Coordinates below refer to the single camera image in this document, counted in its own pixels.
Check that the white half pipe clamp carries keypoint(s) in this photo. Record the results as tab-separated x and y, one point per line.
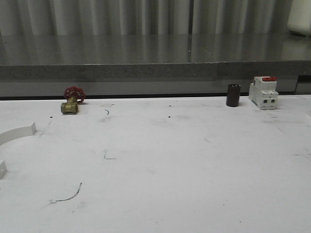
13	134

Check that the dark brown cylindrical coupling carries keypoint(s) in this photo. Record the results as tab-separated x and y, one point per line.
233	95

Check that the brass valve red handwheel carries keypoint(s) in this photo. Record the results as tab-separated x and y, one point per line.
73	96

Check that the grey stone counter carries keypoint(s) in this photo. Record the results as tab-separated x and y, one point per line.
142	65

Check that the white container background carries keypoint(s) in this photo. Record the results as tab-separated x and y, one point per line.
299	20

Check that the white circuit breaker red switch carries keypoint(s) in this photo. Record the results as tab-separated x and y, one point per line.
263	92

